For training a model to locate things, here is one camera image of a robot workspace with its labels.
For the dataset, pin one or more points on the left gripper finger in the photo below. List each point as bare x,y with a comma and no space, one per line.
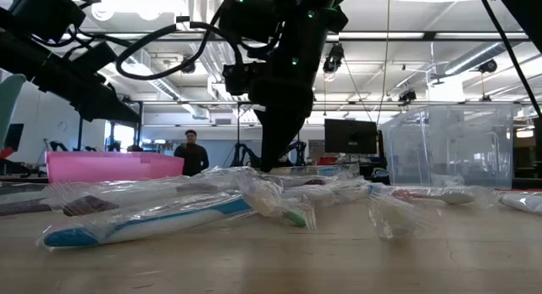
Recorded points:
275,133

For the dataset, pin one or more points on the background black robot arm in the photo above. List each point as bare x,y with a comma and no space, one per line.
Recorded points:
300,154
245,156

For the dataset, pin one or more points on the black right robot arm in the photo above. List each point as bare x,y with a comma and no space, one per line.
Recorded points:
525,10

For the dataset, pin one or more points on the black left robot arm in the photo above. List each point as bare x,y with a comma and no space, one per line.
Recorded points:
63,80

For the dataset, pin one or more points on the black ceiling spotlight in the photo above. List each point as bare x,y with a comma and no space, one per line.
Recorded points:
488,66
334,59
406,95
188,67

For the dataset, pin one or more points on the red box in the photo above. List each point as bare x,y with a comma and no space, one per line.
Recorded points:
328,161

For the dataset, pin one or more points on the black monitor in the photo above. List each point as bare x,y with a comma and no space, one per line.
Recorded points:
350,136

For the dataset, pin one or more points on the person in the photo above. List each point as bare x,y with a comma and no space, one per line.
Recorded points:
192,158

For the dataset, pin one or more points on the green white packaged toothbrush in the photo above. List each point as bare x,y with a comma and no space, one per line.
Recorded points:
296,220

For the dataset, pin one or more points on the blue white packaged toothbrush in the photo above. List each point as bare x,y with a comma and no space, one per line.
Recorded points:
169,220

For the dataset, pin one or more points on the tall clear plastic bin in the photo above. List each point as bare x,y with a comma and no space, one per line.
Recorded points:
449,150

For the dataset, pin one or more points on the pink plastic bin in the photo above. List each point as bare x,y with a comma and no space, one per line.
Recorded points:
106,167

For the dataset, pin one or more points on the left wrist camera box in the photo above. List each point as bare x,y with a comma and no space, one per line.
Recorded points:
239,79

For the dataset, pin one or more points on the black overhead frame beam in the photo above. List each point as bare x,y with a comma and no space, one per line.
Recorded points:
429,36

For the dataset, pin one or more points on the silver ventilation duct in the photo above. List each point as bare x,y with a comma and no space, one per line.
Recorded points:
474,59

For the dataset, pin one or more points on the white wall clock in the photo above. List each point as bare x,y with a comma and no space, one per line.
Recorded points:
62,125

